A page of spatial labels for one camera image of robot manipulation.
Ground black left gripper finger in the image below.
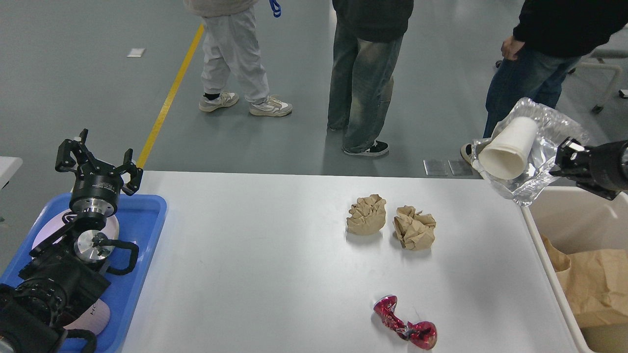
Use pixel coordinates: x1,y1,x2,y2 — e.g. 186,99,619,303
110,149,144,196
55,129,99,177

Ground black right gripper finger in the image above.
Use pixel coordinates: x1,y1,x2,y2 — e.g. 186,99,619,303
576,181,621,201
549,138,591,179

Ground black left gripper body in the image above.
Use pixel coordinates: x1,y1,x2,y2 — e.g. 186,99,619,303
69,172,121,217

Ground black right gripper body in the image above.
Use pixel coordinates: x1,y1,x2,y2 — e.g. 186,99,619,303
588,140,628,192

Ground pink plate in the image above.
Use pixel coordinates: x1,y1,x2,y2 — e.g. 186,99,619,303
31,209,120,263

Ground white paper cup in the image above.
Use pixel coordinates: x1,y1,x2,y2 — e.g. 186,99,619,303
478,116,538,179

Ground brown paper bag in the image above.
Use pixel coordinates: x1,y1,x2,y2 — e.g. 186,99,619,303
556,250,628,328

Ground pink mug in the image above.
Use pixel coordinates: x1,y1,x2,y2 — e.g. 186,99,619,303
64,299,110,335

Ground brown paper ball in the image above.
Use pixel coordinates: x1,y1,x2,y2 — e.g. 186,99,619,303
394,205,437,251
347,194,387,235

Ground brown paper bag corner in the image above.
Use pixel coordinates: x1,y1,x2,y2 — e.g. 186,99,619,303
540,234,572,273

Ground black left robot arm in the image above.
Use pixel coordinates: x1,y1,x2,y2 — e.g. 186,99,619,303
0,129,143,353

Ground beige plastic bin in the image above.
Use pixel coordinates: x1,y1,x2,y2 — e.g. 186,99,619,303
521,186,628,353

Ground blue plastic tray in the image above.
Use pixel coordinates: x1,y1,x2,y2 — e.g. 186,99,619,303
0,193,167,353

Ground white office chair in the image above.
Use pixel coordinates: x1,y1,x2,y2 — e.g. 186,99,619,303
495,29,628,115

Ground white side table corner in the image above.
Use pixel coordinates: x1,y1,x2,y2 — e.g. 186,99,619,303
0,156,23,189

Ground white paper scrap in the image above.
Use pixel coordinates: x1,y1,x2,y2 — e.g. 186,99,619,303
127,48,146,58

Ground person in blue jeans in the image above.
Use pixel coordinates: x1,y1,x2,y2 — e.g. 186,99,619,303
483,0,628,138

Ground metal floor plates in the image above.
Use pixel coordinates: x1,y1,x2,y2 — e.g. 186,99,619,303
422,159,473,177

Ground person in white trousers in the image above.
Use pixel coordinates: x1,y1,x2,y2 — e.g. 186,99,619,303
183,0,292,118

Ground crumpled red foil wrapper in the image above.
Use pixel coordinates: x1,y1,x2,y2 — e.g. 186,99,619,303
373,295,438,351

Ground person in faded jeans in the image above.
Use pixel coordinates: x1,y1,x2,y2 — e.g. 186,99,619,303
327,0,414,157

